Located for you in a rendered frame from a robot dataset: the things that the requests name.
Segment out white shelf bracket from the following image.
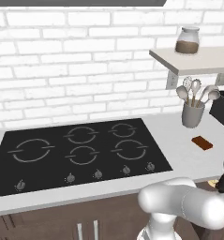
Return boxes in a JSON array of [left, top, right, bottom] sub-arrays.
[[166, 69, 180, 91], [215, 72, 224, 87]]

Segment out grey spoon with wooden handle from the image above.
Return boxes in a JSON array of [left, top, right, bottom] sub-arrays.
[[175, 85, 190, 106], [190, 78, 202, 108]]

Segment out grey whisk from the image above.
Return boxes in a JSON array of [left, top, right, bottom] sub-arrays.
[[182, 75, 194, 105]]

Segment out brown cupboard door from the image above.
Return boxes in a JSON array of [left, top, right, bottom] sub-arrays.
[[0, 201, 89, 240], [86, 191, 155, 240]]

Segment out brown chocolate bar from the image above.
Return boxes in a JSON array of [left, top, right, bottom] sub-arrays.
[[190, 134, 215, 152]]

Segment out pale yellow small object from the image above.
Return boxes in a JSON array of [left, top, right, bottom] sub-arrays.
[[207, 178, 220, 189]]

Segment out grey range hood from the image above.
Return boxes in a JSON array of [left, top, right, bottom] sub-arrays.
[[0, 0, 168, 8]]

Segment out brown wooden drawer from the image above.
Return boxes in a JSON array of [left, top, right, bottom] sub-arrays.
[[194, 179, 222, 192]]

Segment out silver cupboard handle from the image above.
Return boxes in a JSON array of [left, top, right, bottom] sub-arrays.
[[76, 222, 84, 240], [92, 219, 99, 240]]

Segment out grey hob knob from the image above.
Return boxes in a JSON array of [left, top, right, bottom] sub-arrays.
[[65, 172, 77, 185], [93, 169, 104, 181], [15, 179, 27, 192], [121, 164, 132, 176], [145, 161, 157, 173]]

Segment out grey ladle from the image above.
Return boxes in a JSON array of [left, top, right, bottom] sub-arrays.
[[197, 84, 219, 108], [200, 89, 221, 108]]

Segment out black countertop appliance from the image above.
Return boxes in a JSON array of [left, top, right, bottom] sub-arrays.
[[208, 89, 224, 132]]

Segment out glass jar with brown filling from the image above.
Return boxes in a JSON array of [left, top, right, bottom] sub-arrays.
[[174, 25, 201, 56]]

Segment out black hob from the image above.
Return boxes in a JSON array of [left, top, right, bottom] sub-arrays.
[[0, 117, 174, 199]]

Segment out grey utensil pot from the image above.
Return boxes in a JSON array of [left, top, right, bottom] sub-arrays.
[[181, 100, 206, 129]]

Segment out white wall shelf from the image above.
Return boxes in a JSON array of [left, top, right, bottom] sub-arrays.
[[148, 45, 224, 77]]

